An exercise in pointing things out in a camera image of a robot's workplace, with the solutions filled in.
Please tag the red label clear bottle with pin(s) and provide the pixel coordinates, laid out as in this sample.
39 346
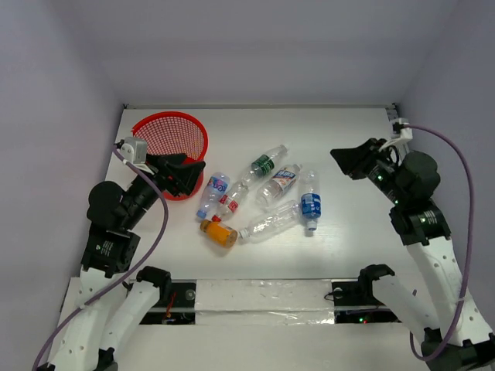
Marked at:
230 202

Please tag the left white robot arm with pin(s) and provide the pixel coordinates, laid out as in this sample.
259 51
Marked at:
115 293

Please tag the red mesh plastic bin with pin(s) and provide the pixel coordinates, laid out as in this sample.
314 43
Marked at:
172 133

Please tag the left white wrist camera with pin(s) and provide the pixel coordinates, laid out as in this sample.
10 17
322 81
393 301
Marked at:
134 151

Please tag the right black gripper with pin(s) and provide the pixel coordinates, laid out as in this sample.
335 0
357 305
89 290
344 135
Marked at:
355 161

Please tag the orange blue label bottle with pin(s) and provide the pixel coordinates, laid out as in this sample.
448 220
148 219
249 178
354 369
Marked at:
278 185

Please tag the dark blue label bottle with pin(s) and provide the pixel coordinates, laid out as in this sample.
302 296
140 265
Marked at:
310 199

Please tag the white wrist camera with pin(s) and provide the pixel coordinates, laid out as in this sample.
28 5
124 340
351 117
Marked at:
134 151
401 131

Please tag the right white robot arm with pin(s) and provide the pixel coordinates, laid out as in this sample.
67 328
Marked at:
452 333

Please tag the silver taped front rail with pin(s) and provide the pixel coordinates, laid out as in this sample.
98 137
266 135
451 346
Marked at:
266 302

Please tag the green label clear bottle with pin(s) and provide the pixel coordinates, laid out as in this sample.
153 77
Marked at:
263 165

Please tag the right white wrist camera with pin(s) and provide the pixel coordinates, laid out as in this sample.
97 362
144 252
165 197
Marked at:
401 131

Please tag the light blue label bottle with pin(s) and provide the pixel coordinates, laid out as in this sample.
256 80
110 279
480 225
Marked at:
215 188

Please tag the clear unlabelled plastic bottle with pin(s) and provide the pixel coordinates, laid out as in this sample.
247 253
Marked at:
271 223

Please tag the orange juice bottle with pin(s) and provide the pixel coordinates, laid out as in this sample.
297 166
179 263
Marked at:
219 233

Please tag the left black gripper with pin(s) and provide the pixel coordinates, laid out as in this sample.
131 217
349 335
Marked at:
162 175

